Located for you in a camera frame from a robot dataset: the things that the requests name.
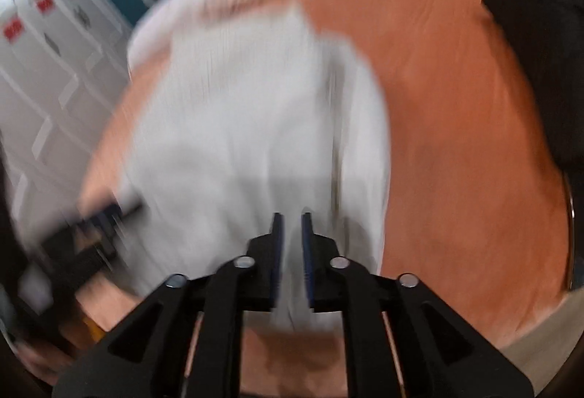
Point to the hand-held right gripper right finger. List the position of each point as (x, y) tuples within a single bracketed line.
[(308, 263)]

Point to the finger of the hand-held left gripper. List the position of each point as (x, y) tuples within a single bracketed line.
[(116, 215)]

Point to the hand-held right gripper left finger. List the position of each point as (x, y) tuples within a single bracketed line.
[(275, 263)]

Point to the white fluffy robe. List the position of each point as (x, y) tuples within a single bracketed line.
[(251, 129)]

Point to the white panelled wardrobe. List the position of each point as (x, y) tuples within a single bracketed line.
[(45, 83)]

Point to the orange bed sheet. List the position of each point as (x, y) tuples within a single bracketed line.
[(456, 151)]

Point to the red wardrobe sticker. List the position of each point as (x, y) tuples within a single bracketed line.
[(44, 4), (12, 31)]

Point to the dark cloth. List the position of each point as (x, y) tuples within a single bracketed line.
[(538, 37)]

